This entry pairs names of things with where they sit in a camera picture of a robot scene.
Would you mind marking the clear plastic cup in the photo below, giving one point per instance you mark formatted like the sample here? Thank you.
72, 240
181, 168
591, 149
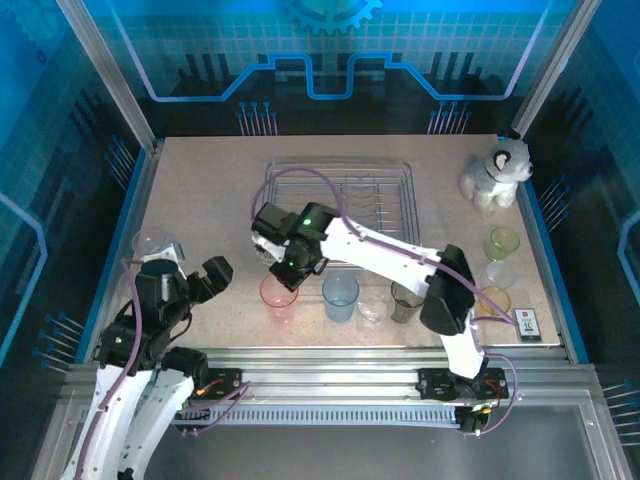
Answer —
147, 242
374, 315
501, 275

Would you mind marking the pink plastic cup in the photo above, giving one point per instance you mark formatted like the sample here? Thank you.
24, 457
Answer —
280, 305

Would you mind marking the blue plastic cup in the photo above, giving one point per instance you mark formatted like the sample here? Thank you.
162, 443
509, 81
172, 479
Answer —
341, 300

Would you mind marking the smoke grey plastic cup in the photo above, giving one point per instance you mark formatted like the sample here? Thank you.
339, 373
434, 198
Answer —
406, 307

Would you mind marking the green plastic cup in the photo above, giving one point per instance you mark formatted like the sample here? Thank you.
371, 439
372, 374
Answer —
501, 245

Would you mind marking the amber plastic cup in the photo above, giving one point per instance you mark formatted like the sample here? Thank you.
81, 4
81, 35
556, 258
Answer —
497, 300

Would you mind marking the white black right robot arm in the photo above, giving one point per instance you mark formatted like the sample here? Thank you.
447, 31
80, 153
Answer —
380, 255

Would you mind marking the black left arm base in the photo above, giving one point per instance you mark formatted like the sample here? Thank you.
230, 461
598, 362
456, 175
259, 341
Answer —
225, 382

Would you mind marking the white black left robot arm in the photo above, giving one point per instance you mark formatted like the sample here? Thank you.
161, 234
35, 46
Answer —
105, 425

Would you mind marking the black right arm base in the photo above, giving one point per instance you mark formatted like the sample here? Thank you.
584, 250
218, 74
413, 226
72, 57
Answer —
435, 382

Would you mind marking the black connector block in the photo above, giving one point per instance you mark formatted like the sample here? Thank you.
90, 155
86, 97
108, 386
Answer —
192, 422
470, 420

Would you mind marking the grey white plush dog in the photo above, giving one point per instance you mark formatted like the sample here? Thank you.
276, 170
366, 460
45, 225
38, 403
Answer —
495, 175

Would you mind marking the black white label card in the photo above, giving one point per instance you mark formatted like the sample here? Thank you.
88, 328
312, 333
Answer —
528, 325

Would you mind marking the aluminium side rail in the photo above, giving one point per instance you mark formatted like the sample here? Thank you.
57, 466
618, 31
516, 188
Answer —
137, 210

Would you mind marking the aluminium frame rail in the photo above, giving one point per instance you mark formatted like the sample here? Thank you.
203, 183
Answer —
325, 370

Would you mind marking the aluminium frame post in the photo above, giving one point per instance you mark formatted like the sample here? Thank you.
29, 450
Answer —
110, 75
555, 70

